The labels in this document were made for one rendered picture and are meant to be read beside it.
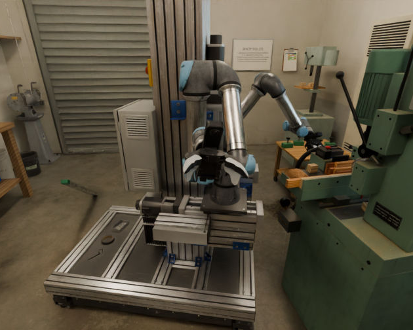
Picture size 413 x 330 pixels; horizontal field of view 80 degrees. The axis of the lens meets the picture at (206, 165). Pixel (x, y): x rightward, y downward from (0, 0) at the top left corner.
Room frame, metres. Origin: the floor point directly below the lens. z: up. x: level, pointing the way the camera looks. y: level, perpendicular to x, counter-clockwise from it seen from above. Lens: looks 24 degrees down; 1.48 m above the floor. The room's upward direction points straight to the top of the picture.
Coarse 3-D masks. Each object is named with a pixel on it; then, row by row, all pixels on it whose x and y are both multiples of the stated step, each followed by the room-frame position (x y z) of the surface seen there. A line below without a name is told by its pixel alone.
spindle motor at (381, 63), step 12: (396, 48) 1.06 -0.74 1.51; (408, 48) 1.05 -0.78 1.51; (372, 60) 1.11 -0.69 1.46; (384, 60) 1.06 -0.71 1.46; (396, 60) 1.04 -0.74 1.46; (372, 72) 1.09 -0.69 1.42; (384, 72) 1.05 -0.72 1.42; (396, 72) 1.03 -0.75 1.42; (372, 84) 1.08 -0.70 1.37; (384, 84) 1.05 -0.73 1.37; (360, 96) 1.14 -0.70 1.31; (372, 96) 1.07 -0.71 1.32; (384, 96) 1.04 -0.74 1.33; (360, 108) 1.11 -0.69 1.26; (372, 108) 1.06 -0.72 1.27; (360, 120) 1.09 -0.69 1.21; (372, 120) 1.05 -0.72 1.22
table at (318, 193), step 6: (306, 168) 1.33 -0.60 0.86; (318, 168) 1.25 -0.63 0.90; (282, 174) 1.20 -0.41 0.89; (312, 174) 1.17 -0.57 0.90; (318, 174) 1.17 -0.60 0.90; (324, 174) 1.17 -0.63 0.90; (282, 180) 1.19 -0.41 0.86; (342, 186) 1.05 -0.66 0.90; (348, 186) 1.05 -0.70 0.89; (294, 192) 1.06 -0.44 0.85; (300, 192) 1.02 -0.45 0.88; (306, 192) 1.01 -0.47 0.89; (312, 192) 1.01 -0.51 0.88; (318, 192) 1.02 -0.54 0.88; (324, 192) 1.03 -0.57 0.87; (330, 192) 1.03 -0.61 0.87; (336, 192) 1.04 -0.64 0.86; (342, 192) 1.05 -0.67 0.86; (348, 192) 1.06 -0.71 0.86; (354, 192) 1.06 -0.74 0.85; (300, 198) 1.01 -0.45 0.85; (306, 198) 1.01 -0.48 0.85; (312, 198) 1.01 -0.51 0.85; (318, 198) 1.02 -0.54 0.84
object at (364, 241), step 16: (336, 208) 1.00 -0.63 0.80; (352, 208) 1.00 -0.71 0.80; (336, 224) 0.91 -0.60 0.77; (352, 224) 0.88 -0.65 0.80; (368, 224) 0.88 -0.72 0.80; (352, 240) 0.81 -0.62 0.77; (368, 240) 0.78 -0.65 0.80; (384, 240) 0.78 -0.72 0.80; (368, 256) 0.73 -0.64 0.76; (384, 256) 0.69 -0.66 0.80; (400, 256) 0.69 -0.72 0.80; (384, 272) 0.68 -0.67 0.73; (400, 272) 0.69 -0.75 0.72
